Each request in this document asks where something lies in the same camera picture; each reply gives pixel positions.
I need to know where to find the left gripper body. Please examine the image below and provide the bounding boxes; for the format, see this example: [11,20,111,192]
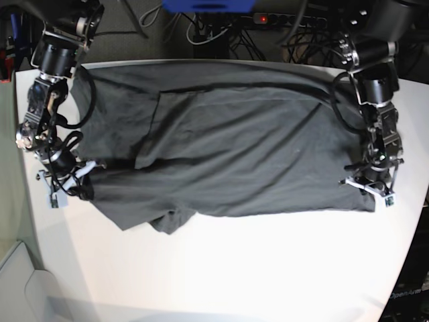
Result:
[343,149,404,184]

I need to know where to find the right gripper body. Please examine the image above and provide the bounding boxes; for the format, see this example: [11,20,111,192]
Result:
[15,129,83,178]

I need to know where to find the grey t-shirt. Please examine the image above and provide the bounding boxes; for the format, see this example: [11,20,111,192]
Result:
[77,62,375,234]

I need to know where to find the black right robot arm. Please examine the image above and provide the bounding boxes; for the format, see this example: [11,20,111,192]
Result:
[8,1,105,178]

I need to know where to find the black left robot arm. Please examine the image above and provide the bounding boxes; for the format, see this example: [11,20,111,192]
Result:
[330,1,428,191]

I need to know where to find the red clamp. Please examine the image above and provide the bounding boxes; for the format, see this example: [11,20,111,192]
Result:
[0,48,15,83]

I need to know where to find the blue box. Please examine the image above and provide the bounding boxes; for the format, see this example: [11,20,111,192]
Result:
[162,0,255,13]

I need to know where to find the black power strip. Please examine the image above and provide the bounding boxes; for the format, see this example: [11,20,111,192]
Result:
[252,13,328,28]

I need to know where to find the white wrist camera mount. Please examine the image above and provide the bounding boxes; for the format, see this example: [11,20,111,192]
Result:
[36,160,105,209]

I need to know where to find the white cable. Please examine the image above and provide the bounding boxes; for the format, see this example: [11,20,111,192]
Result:
[186,19,230,46]

